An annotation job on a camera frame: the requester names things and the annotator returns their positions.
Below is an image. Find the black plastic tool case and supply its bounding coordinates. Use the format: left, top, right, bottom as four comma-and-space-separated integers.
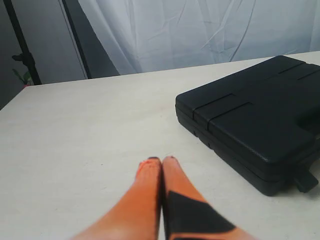
175, 55, 320, 196

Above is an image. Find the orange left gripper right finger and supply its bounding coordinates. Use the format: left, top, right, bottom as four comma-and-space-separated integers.
162, 156, 255, 240

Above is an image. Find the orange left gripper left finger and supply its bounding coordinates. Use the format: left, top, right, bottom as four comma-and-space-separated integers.
72, 157, 162, 240

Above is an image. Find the black stand pole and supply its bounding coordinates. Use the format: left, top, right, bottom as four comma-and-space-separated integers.
3, 0, 42, 85

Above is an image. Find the white backdrop curtain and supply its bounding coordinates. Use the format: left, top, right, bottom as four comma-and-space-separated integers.
79, 0, 320, 75

